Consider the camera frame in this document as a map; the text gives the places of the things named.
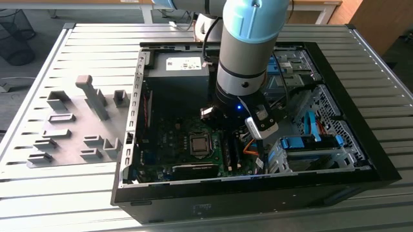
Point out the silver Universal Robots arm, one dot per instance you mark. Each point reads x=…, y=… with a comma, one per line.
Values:
x=245, y=48

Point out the silver CPU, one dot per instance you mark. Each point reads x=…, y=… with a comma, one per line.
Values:
x=199, y=143

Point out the CPU socket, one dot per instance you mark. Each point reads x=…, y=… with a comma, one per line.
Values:
x=199, y=153

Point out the grey power supply unit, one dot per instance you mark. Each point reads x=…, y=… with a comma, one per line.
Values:
x=181, y=72

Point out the blue empty disk carrier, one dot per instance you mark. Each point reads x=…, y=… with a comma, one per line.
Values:
x=273, y=66

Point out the green motherboard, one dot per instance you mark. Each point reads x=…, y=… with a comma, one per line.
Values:
x=167, y=145

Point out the blue carrier with disk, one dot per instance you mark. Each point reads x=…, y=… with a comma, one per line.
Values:
x=294, y=141

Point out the black graphics card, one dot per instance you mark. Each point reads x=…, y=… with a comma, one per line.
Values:
x=193, y=168

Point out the tall metal disk bay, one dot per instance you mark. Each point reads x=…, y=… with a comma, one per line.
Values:
x=297, y=72

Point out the low metal disk bay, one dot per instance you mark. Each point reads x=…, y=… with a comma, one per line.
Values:
x=322, y=157

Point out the black open PC case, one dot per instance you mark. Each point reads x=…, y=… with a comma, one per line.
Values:
x=226, y=200

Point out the grey parts rack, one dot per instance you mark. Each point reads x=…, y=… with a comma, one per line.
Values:
x=80, y=120

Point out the white desk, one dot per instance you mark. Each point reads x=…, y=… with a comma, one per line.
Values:
x=325, y=14

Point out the brown wooden cabinet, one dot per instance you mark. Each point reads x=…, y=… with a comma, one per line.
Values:
x=381, y=24

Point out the grey desk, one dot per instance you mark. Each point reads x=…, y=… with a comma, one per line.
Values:
x=80, y=6

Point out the white floor stand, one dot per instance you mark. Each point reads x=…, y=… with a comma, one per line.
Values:
x=12, y=83

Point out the black mesh waste basket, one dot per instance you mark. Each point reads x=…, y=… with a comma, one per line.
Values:
x=16, y=43

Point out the black camera bracket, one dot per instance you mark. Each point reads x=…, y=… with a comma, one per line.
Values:
x=258, y=108

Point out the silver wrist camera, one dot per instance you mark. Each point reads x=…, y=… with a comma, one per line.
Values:
x=262, y=130

